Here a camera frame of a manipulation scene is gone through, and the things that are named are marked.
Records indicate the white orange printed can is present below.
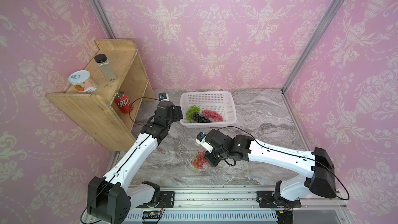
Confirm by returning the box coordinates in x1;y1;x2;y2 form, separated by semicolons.
68;70;97;93

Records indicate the wooden shelf unit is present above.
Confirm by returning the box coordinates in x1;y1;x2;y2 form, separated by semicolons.
47;39;156;151

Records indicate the red grape bunch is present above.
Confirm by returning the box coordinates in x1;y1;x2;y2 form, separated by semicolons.
191;151;210;170
202;110;224;122

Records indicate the white plastic basket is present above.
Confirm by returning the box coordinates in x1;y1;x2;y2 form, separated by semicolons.
180;91;237;128

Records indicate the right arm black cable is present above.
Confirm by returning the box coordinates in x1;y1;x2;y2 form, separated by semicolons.
217;125;350;201

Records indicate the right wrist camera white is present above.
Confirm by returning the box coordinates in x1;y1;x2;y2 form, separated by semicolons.
196;132;213;153

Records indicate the clear plastic clamshell container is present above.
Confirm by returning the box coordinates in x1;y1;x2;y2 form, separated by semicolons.
188;151;213;173

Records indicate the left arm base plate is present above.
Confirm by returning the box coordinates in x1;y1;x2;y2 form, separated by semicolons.
144;191;175;208

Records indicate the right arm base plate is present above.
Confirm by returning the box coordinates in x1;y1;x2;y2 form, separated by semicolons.
256;191;302;209

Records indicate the clear bottle black cap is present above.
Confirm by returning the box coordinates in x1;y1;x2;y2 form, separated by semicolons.
94;54;117;81

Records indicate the green grape bunch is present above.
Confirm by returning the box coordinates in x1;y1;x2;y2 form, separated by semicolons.
186;105;201;121

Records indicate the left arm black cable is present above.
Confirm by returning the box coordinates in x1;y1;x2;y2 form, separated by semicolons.
128;96;161;127

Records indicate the red cola can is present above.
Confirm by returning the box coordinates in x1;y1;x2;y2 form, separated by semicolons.
114;91;134;114

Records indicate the aluminium rail frame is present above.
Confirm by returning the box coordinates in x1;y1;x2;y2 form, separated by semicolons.
80;184;355;224

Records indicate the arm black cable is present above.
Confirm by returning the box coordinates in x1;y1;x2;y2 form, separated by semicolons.
217;125;350;201
128;96;161;127

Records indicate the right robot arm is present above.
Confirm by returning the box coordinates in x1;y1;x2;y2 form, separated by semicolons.
196;129;337;207

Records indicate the black grape bunch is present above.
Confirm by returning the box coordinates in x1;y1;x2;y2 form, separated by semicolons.
192;113;211;123

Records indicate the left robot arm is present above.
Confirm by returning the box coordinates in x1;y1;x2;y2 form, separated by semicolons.
84;100;183;224

